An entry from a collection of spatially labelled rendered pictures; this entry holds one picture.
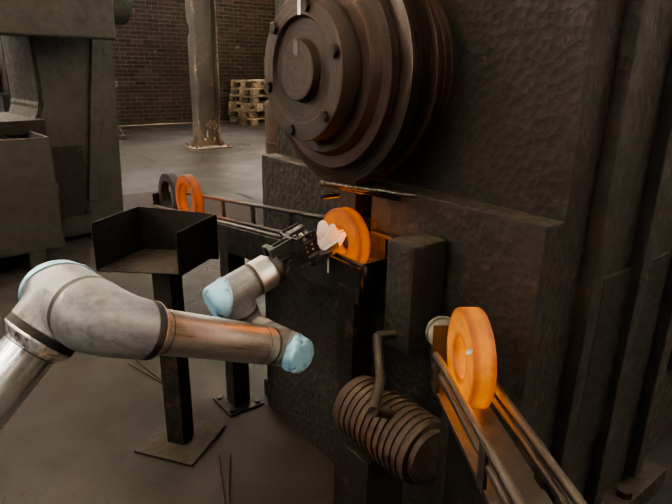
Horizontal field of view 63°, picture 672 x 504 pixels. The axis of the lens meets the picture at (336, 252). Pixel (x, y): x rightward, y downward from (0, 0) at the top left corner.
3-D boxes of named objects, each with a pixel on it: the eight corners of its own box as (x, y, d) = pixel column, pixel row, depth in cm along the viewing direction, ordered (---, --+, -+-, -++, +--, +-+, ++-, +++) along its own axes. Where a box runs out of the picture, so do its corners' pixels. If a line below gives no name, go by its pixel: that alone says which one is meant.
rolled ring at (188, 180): (199, 221, 192) (208, 219, 194) (188, 169, 192) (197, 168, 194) (181, 229, 207) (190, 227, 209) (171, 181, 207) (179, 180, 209)
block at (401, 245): (416, 330, 125) (423, 228, 117) (442, 344, 119) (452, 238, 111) (380, 343, 118) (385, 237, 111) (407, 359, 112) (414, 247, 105)
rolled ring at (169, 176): (173, 175, 204) (182, 174, 206) (155, 170, 218) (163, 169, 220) (178, 223, 209) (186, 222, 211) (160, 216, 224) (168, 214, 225)
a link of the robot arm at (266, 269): (268, 298, 117) (249, 286, 123) (286, 287, 119) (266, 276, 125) (258, 269, 113) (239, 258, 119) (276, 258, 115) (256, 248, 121)
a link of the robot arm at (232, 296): (208, 315, 118) (195, 283, 113) (251, 289, 123) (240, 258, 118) (225, 329, 112) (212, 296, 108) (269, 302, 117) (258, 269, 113)
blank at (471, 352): (471, 412, 89) (450, 413, 89) (462, 318, 94) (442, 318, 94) (503, 406, 74) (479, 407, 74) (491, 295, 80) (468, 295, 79)
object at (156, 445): (158, 411, 188) (138, 205, 165) (227, 427, 180) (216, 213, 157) (119, 449, 169) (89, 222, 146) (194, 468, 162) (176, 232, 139)
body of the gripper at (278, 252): (318, 228, 120) (273, 254, 114) (328, 261, 124) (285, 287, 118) (299, 220, 126) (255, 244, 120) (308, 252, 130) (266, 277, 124)
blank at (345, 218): (329, 203, 136) (318, 205, 134) (370, 209, 123) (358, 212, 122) (332, 264, 139) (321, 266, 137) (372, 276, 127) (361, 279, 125)
